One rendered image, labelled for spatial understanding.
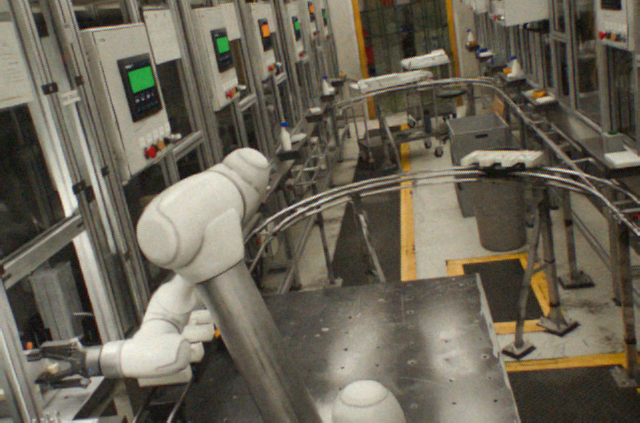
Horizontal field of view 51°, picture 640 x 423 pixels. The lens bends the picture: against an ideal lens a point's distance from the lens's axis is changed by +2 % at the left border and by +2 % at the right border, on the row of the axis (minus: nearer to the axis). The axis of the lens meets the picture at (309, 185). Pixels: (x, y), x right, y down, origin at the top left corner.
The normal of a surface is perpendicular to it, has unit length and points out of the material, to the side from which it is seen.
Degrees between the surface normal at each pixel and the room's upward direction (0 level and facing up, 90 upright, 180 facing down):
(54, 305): 90
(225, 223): 77
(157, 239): 84
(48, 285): 90
